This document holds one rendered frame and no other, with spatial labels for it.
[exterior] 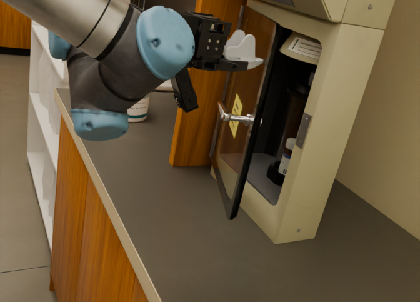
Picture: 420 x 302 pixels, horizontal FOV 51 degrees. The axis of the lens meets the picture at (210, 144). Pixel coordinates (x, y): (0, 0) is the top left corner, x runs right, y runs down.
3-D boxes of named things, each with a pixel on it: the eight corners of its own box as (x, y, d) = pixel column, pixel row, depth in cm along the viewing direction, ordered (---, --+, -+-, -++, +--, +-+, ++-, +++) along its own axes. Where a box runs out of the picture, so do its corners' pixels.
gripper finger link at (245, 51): (277, 39, 76) (232, 33, 72) (269, 72, 78) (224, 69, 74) (268, 35, 78) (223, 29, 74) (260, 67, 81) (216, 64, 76)
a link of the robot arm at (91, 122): (102, 111, 53) (92, 31, 56) (62, 142, 60) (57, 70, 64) (155, 118, 58) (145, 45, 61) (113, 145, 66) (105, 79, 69)
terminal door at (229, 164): (213, 159, 117) (247, 4, 102) (232, 224, 89) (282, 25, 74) (210, 158, 117) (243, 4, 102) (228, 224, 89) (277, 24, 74)
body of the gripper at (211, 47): (236, 23, 70) (167, 14, 65) (225, 75, 74) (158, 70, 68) (215, 14, 76) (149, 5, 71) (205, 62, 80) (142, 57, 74)
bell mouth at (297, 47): (323, 52, 108) (330, 29, 105) (377, 73, 93) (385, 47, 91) (264, 45, 99) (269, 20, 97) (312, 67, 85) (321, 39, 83)
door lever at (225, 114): (239, 112, 93) (241, 100, 92) (247, 128, 85) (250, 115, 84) (214, 108, 92) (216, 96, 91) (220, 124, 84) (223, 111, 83)
